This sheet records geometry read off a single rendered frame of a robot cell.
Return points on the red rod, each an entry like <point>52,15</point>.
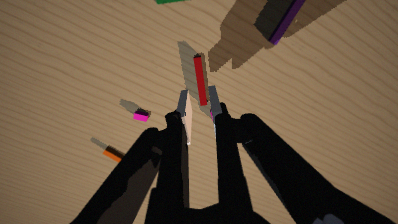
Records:
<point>200,80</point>

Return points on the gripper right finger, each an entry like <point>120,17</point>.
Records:
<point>305,193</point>

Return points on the orange rod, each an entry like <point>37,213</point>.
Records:
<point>113,154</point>

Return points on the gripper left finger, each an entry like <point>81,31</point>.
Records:
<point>120,197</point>

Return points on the purple rod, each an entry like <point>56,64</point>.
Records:
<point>285,21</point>

